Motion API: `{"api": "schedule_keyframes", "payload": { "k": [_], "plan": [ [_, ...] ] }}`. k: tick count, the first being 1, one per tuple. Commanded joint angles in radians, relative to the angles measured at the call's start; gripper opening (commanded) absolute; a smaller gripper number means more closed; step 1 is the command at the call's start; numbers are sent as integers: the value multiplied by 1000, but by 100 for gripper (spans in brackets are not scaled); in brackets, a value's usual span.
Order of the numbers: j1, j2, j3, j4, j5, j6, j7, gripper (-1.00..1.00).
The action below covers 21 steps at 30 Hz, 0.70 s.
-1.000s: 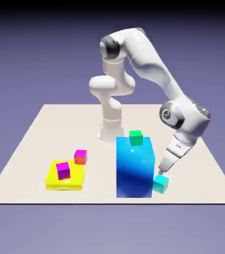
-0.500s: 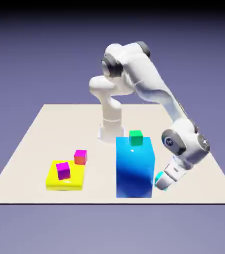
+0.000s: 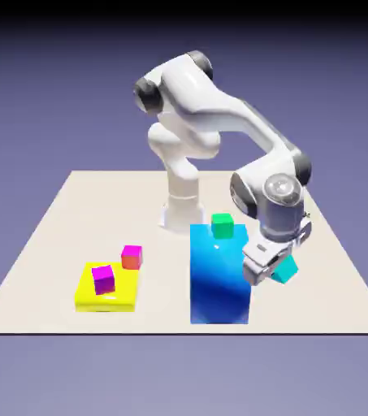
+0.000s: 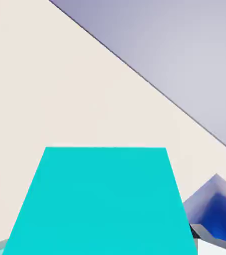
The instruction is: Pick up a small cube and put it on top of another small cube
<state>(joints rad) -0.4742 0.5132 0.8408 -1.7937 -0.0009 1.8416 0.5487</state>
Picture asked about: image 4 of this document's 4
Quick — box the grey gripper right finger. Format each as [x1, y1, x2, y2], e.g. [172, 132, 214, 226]
[190, 224, 226, 255]

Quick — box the small cyan cube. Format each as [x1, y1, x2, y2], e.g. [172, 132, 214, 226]
[2, 146, 199, 255]

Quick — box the large blue box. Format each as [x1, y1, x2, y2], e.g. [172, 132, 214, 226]
[182, 173, 226, 245]

